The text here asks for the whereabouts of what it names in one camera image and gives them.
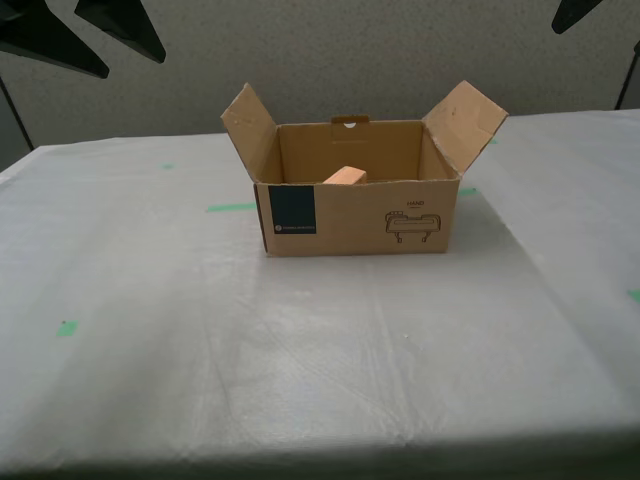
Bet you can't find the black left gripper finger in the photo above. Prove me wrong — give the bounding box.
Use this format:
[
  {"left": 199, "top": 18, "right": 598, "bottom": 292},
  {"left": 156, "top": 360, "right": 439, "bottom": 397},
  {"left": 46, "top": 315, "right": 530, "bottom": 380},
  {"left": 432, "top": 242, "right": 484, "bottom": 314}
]
[
  {"left": 74, "top": 0, "right": 167, "bottom": 65},
  {"left": 0, "top": 0, "right": 110, "bottom": 80}
]

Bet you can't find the white table cloth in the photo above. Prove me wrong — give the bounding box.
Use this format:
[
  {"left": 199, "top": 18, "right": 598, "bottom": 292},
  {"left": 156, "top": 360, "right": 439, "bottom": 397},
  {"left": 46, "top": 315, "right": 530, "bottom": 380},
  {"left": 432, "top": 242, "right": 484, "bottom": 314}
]
[{"left": 0, "top": 107, "right": 640, "bottom": 474}]

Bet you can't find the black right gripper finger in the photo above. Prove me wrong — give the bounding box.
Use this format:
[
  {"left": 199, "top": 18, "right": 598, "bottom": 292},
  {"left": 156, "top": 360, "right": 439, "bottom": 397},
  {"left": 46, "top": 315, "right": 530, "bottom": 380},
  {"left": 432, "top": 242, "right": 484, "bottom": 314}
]
[{"left": 551, "top": 0, "right": 604, "bottom": 35}]

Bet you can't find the light wooden block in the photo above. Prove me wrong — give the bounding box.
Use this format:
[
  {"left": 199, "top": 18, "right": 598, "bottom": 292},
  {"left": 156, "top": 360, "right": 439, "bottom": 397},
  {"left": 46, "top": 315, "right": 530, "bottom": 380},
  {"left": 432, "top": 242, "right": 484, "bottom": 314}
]
[{"left": 322, "top": 165, "right": 368, "bottom": 186}]

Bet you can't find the brown cardboard box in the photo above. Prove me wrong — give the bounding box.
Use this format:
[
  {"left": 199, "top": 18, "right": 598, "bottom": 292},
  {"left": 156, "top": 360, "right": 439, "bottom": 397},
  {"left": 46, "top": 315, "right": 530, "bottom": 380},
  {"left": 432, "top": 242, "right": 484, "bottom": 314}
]
[{"left": 220, "top": 79, "right": 510, "bottom": 259}]

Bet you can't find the thin black pole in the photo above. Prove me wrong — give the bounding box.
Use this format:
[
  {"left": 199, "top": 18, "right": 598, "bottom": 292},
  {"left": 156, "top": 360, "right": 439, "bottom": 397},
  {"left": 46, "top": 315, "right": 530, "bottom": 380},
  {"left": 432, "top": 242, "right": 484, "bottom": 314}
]
[
  {"left": 613, "top": 39, "right": 640, "bottom": 111},
  {"left": 0, "top": 79, "right": 35, "bottom": 151}
]

